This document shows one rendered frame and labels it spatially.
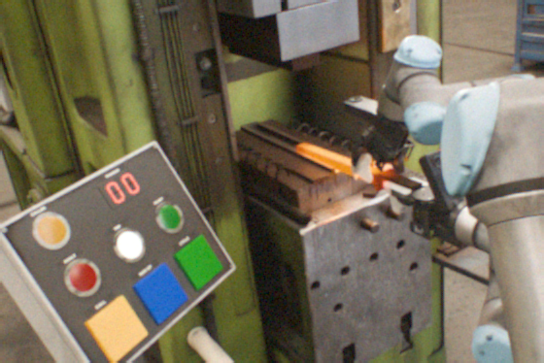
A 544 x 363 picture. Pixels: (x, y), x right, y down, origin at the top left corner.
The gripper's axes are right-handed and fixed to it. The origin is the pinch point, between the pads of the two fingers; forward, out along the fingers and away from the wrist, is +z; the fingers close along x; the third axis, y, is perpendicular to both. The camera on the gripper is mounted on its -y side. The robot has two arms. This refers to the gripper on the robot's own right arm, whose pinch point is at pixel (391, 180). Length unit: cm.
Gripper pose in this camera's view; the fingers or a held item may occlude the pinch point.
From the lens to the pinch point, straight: 132.2
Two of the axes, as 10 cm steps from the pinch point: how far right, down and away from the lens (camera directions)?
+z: -5.3, -2.9, 8.0
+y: 1.4, 9.0, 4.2
